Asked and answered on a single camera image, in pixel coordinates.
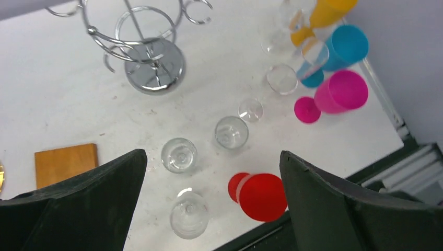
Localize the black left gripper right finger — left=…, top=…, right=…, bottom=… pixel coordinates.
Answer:
left=279, top=151, right=442, bottom=250

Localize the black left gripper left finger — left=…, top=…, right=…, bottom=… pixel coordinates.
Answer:
left=1, top=149, right=148, bottom=250

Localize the red wine glass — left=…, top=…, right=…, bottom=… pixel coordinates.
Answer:
left=228, top=173, right=288, bottom=222

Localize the clear glass silver rack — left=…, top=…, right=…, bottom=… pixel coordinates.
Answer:
left=169, top=187, right=210, bottom=239

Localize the clear glass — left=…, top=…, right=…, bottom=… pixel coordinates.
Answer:
left=161, top=138, right=197, bottom=174
left=262, top=31, right=330, bottom=88

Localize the clear etched goblet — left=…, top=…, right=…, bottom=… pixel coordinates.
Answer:
left=214, top=116, right=249, bottom=150

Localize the pink wine glass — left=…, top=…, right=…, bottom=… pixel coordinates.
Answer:
left=294, top=70, right=369, bottom=124

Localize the clear champagne flute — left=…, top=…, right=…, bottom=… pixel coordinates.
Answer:
left=238, top=63, right=299, bottom=123

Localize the blue wine glass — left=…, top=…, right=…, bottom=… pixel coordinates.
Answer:
left=301, top=25, right=369, bottom=88

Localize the clear glass back gold rack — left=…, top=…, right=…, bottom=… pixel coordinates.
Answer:
left=276, top=0, right=316, bottom=33

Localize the yellow wine glass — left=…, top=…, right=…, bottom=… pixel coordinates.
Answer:
left=290, top=0, right=358, bottom=47

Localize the gold rack with wooden base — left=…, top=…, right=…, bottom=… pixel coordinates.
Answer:
left=1, top=143, right=99, bottom=199

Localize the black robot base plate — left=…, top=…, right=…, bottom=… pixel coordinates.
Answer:
left=214, top=135, right=443, bottom=251

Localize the silver wire glass rack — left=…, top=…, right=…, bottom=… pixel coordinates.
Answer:
left=45, top=1, right=212, bottom=95

